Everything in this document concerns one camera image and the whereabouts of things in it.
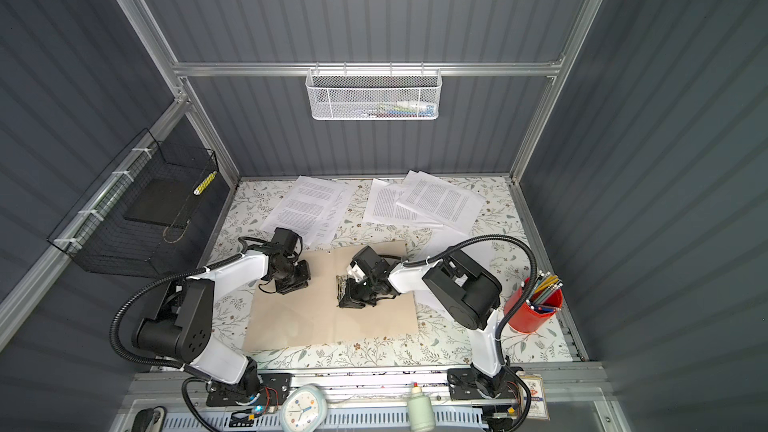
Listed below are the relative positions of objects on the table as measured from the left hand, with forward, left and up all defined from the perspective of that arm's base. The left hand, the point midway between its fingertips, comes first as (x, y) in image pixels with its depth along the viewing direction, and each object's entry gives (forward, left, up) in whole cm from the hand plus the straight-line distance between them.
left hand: (308, 283), depth 92 cm
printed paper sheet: (+31, +1, 0) cm, 31 cm away
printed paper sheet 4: (+12, -40, 0) cm, 41 cm away
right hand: (-8, -11, 0) cm, 14 cm away
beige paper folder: (-9, -2, -2) cm, 9 cm away
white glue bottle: (-36, -30, +8) cm, 47 cm away
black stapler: (-33, +31, +3) cm, 45 cm away
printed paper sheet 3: (+30, -47, +2) cm, 56 cm away
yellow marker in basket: (+17, +25, +28) cm, 41 cm away
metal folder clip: (0, -10, +1) cm, 11 cm away
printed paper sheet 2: (+30, -25, 0) cm, 39 cm away
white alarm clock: (-33, -3, +3) cm, 33 cm away
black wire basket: (+4, +32, +30) cm, 44 cm away
